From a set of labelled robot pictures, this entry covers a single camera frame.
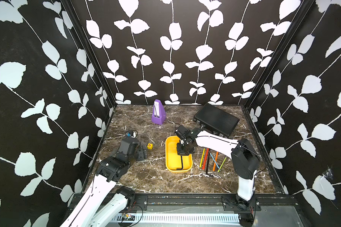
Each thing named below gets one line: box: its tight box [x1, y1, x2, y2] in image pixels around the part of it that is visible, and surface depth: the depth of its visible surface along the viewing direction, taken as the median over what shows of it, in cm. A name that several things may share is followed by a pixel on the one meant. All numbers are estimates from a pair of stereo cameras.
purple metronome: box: [151, 98, 167, 125], surface depth 106 cm
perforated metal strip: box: [114, 212, 241, 224], surface depth 71 cm
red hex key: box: [202, 148, 210, 171], surface depth 92 cm
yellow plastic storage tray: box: [165, 135, 193, 174], surface depth 90 cm
